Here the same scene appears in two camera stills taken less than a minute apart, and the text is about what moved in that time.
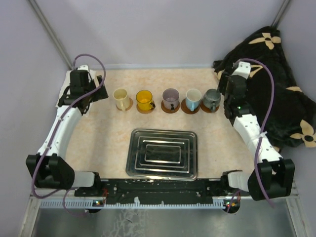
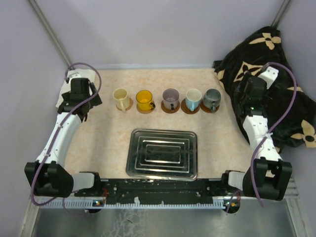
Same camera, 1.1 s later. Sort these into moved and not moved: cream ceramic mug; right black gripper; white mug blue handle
Moved: right black gripper
Not moved: white mug blue handle; cream ceramic mug
